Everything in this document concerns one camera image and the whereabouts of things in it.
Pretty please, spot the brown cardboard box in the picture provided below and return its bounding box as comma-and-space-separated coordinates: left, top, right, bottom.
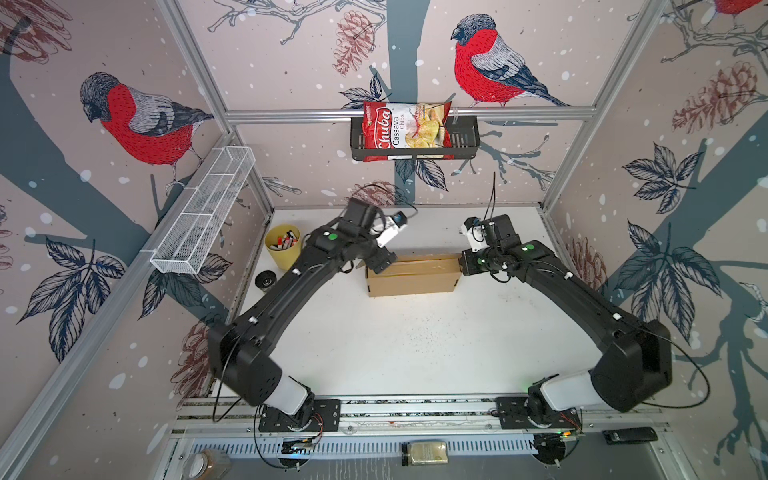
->
366, 254, 462, 298

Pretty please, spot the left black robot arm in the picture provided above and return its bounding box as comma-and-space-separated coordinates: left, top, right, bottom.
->
207, 198, 408, 426

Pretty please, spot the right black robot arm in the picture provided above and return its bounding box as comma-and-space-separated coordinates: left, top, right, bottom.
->
459, 241, 672, 416

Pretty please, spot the yellow cup with markers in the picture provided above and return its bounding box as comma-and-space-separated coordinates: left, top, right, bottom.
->
264, 224, 302, 271

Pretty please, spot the black lidded spice jar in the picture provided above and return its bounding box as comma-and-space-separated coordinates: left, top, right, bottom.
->
254, 270, 277, 293

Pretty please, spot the red cassava chips bag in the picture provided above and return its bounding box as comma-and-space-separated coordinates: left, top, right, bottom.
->
363, 102, 453, 150

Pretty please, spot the glass jar lying flat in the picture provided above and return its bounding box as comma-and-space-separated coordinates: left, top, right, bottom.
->
401, 440, 449, 466

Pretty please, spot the black remote device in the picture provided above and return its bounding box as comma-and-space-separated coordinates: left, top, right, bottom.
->
602, 427, 658, 445

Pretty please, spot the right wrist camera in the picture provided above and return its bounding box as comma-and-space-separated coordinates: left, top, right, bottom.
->
461, 214, 522, 253

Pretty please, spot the black wall basket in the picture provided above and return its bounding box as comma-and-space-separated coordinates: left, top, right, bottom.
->
350, 116, 480, 161

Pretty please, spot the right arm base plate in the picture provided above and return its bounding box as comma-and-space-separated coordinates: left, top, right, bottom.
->
492, 396, 582, 430

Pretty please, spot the white wire mesh shelf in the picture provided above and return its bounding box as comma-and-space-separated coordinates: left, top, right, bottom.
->
150, 146, 255, 275

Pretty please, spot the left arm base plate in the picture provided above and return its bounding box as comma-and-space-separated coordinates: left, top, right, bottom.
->
257, 397, 341, 433

